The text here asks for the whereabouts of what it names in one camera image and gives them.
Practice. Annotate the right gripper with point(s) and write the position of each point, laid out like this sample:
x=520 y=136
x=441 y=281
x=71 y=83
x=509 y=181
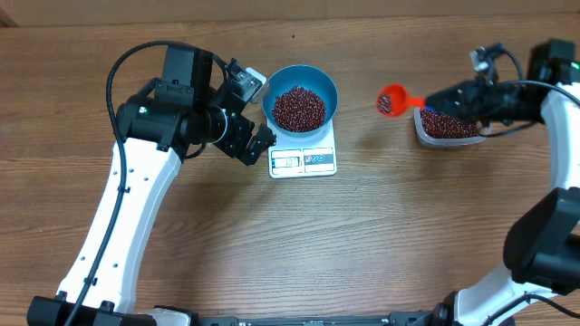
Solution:
x=472 y=102

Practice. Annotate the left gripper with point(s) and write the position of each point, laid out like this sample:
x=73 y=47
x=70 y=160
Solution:
x=236 y=146

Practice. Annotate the red scoop with blue handle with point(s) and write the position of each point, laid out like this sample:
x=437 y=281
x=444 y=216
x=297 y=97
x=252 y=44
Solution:
x=394 y=100

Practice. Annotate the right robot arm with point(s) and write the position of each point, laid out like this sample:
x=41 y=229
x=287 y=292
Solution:
x=541 y=251

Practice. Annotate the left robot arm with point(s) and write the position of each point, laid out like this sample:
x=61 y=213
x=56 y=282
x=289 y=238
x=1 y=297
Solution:
x=198 y=100

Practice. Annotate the red beans in bowl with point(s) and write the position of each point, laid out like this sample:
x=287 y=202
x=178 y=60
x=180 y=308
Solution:
x=299 y=110

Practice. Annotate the white digital kitchen scale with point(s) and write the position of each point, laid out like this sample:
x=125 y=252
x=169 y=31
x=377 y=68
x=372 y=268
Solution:
x=313 y=156

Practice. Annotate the blue metal bowl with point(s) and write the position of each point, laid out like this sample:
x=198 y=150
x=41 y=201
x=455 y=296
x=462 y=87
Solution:
x=305 y=76

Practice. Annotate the red beans in container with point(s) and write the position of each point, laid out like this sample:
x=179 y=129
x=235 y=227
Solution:
x=441 y=126

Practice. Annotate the clear plastic container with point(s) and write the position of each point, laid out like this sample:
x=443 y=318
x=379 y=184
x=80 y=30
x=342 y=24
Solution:
x=430 y=142

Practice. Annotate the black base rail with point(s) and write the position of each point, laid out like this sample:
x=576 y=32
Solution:
x=312 y=320

